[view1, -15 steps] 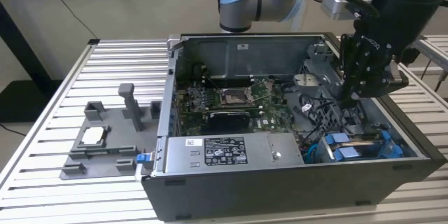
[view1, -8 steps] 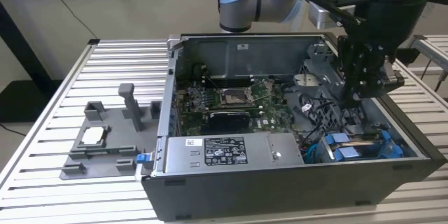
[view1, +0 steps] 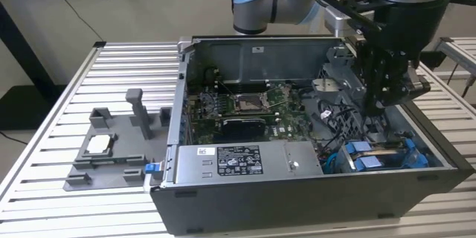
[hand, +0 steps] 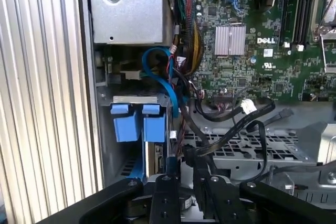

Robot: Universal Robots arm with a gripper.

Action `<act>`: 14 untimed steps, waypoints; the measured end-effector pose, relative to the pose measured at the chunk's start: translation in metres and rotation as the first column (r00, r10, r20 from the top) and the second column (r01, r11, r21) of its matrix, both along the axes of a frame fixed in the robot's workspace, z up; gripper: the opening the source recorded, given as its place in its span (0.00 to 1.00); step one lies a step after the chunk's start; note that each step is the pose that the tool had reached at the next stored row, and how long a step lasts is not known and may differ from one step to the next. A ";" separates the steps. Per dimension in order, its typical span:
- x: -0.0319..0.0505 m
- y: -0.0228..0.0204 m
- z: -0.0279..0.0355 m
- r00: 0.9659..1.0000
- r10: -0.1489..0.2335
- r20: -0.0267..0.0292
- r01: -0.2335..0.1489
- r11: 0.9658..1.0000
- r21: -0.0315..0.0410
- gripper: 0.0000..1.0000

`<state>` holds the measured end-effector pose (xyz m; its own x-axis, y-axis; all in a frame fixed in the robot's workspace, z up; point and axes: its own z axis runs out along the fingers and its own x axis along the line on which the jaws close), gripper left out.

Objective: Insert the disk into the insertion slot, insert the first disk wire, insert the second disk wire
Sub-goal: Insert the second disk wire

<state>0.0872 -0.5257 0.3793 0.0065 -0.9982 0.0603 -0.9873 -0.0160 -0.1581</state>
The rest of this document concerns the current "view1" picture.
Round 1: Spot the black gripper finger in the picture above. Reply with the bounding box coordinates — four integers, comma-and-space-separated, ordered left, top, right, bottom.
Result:
384, 52, 413, 107
364, 41, 388, 116

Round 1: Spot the black sleeved power wire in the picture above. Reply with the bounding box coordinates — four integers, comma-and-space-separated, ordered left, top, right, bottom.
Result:
316, 101, 374, 144

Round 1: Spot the metal disk bay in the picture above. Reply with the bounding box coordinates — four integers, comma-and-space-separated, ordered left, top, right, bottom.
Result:
340, 136, 434, 173

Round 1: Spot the metal drive cage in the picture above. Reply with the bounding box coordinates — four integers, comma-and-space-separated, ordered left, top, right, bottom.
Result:
310, 45, 369, 102

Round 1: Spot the green motherboard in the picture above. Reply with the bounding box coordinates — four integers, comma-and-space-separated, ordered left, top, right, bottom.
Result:
185, 81, 324, 145

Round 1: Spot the CPU socket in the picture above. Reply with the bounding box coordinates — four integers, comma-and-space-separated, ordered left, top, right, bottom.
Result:
228, 93, 270, 116

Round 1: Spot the black graphics card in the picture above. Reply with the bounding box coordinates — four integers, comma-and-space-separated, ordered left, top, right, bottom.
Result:
221, 117, 266, 136

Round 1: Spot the silver power supply box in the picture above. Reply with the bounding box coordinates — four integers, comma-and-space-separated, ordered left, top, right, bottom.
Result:
162, 140, 324, 187

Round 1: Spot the dark grey PC case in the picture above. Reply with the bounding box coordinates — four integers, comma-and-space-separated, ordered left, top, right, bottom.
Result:
148, 33, 476, 236

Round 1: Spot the grey parts rack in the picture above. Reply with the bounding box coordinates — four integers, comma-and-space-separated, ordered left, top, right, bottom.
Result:
62, 88, 174, 193

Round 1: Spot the silver CPU plate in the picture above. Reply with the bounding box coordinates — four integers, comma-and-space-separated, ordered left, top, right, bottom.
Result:
85, 135, 112, 154

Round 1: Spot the black desk stand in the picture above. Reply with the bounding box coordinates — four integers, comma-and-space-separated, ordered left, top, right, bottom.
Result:
0, 2, 69, 132

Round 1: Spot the blue data wire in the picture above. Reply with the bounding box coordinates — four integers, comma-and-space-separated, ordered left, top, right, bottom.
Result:
321, 151, 341, 173

